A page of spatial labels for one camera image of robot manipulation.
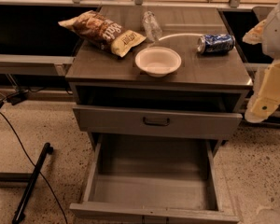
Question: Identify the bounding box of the grey drawer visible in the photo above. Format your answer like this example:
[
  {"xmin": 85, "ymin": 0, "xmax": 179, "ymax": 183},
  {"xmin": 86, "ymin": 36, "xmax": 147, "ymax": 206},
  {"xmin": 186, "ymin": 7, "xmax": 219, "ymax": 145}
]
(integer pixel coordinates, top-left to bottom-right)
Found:
[
  {"xmin": 73, "ymin": 105, "xmax": 242, "ymax": 140},
  {"xmin": 70, "ymin": 134, "xmax": 239, "ymax": 224}
]

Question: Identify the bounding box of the grey wooden drawer cabinet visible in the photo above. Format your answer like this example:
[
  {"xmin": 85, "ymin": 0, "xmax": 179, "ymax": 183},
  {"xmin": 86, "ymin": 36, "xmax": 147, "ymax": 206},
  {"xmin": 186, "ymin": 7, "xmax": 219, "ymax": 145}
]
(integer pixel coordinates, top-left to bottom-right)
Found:
[{"xmin": 65, "ymin": 5, "xmax": 254, "ymax": 147}]

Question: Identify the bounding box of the grey top drawer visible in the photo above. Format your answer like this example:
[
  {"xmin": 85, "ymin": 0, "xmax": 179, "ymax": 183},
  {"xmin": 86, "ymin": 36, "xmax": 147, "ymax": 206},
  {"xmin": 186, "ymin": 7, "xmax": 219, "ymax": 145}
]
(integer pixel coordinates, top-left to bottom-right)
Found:
[{"xmin": 73, "ymin": 105, "xmax": 242, "ymax": 140}]

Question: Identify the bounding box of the white paper bowl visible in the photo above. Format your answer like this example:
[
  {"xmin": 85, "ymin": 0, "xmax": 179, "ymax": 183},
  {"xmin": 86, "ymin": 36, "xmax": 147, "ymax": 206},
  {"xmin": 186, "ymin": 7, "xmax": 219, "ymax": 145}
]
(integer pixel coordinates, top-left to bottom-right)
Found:
[{"xmin": 135, "ymin": 47, "xmax": 182, "ymax": 77}]

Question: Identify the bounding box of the clear plastic bottle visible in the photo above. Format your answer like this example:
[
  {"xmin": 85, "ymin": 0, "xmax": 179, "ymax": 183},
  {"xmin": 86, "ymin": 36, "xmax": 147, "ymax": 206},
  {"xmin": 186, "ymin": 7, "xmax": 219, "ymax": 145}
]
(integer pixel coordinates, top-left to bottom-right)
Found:
[{"xmin": 142, "ymin": 11, "xmax": 162, "ymax": 42}]

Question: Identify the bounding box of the brown chip bag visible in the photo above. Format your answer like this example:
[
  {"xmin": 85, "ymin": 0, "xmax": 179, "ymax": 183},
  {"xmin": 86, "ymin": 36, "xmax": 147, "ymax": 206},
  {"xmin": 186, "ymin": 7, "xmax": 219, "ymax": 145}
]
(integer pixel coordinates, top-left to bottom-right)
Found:
[{"xmin": 58, "ymin": 10, "xmax": 146, "ymax": 57}]

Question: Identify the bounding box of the blue soda can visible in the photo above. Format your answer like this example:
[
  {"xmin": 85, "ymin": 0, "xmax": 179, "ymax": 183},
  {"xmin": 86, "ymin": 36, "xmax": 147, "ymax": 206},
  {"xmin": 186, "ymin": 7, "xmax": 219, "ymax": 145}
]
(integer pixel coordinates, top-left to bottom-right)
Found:
[{"xmin": 197, "ymin": 34, "xmax": 235, "ymax": 54}]

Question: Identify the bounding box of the black metal stand leg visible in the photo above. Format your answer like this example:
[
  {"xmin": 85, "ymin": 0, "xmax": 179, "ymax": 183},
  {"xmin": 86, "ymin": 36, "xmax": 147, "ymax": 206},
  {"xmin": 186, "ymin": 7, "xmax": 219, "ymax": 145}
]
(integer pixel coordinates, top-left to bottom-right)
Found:
[{"xmin": 12, "ymin": 143, "xmax": 53, "ymax": 224}]

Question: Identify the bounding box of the black floor cable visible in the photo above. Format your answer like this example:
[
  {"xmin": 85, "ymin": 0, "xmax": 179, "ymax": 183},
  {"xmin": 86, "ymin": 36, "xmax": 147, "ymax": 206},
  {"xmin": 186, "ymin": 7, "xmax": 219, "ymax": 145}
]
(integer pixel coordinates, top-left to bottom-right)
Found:
[{"xmin": 0, "ymin": 109, "xmax": 69, "ymax": 224}]

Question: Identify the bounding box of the grey left workbench rail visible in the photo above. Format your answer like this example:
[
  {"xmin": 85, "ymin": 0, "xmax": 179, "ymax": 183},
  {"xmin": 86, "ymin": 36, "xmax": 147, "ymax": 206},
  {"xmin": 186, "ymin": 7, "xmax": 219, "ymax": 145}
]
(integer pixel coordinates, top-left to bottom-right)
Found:
[{"xmin": 0, "ymin": 54, "xmax": 74, "ymax": 76}]

